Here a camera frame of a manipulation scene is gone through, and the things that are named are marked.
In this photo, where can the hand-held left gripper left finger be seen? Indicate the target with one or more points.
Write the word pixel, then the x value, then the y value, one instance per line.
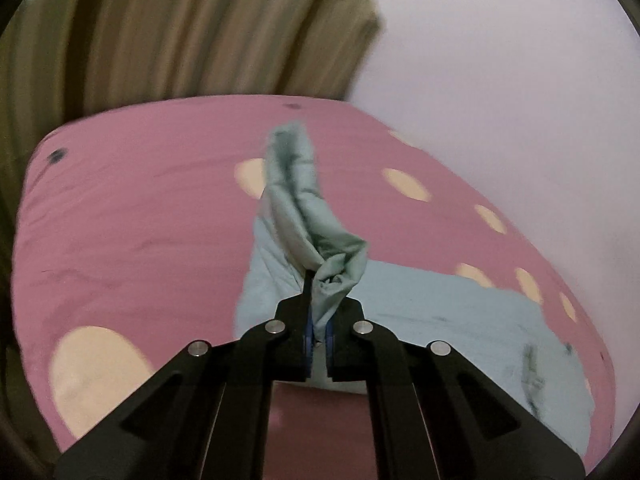
pixel 308 336

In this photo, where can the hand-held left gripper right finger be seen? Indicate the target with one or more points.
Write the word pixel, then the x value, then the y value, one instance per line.
pixel 330 336

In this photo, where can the light blue puffer jacket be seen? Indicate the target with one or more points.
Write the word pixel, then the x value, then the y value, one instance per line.
pixel 450 320

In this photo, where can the pink bed sheet cream dots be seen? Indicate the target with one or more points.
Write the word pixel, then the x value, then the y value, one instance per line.
pixel 150 240

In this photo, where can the striped beige curtain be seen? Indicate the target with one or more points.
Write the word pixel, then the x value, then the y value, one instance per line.
pixel 165 30

